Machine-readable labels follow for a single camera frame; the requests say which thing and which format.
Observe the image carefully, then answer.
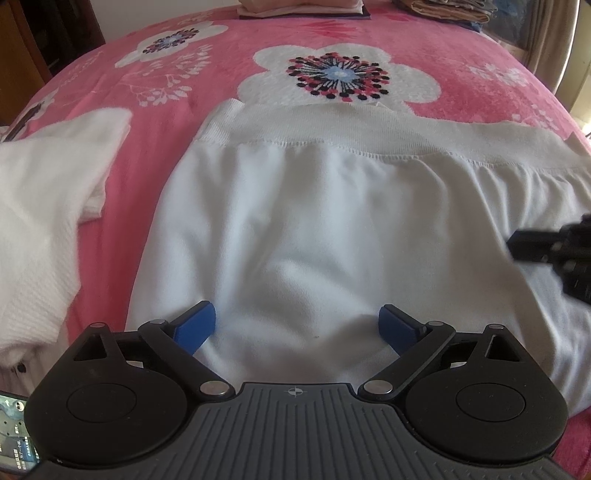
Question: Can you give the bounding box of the beige curtain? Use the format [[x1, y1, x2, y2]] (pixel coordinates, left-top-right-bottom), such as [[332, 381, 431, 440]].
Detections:
[[526, 0, 579, 91]]

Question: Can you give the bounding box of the white knit garment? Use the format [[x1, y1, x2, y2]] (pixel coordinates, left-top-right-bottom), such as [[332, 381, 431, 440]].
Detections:
[[0, 108, 134, 371]]

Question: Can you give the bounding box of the orange wooden door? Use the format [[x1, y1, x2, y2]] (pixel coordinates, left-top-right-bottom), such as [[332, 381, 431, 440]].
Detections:
[[0, 25, 48, 117]]

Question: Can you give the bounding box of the light pink folded garment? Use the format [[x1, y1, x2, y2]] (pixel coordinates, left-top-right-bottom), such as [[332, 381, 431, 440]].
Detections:
[[238, 4, 365, 18]]

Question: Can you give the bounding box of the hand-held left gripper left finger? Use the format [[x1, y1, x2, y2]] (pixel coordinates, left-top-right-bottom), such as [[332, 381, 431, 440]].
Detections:
[[74, 300, 232, 400]]

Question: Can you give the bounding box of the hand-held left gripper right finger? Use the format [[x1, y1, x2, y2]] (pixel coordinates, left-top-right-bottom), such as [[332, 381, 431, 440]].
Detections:
[[358, 304, 513, 400]]

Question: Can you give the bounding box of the stack of folded pink clothes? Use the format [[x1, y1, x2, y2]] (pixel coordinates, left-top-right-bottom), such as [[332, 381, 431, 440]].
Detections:
[[239, 4, 372, 20]]

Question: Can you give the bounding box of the white sweatshirt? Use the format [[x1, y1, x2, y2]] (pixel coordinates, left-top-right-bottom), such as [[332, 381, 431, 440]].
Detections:
[[124, 98, 591, 408]]

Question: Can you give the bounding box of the smartphone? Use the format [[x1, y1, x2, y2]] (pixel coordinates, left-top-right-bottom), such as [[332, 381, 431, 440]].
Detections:
[[0, 390, 45, 479]]

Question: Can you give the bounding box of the beige folded garment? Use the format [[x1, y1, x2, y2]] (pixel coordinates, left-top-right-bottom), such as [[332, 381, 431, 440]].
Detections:
[[240, 0, 363, 13]]

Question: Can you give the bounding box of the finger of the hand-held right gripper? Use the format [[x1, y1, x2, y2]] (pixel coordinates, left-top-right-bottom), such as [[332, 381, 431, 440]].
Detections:
[[506, 228, 562, 265]]

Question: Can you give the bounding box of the pink floral blanket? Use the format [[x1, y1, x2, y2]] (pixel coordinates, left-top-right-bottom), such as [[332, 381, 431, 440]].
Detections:
[[0, 0, 591, 472]]

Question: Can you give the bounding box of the stack of dark folded clothes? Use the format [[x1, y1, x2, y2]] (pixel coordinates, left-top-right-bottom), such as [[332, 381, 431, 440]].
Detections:
[[392, 0, 498, 25]]

